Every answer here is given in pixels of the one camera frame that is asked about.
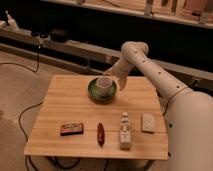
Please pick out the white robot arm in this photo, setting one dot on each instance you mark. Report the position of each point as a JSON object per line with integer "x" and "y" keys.
{"x": 189, "y": 114}

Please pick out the clear white-labelled bottle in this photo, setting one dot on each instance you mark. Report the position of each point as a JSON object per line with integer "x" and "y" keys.
{"x": 125, "y": 132}

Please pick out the dark red snack box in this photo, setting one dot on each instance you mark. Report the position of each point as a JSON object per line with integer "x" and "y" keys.
{"x": 71, "y": 129}

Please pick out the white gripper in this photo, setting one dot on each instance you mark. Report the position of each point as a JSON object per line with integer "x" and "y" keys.
{"x": 122, "y": 68}

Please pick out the wooden table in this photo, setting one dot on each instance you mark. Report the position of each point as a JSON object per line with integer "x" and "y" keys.
{"x": 67, "y": 101}

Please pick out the white cup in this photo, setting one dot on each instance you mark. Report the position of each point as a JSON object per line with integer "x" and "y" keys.
{"x": 104, "y": 84}

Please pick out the beige sponge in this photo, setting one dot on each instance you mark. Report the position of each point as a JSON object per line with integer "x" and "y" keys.
{"x": 148, "y": 123}

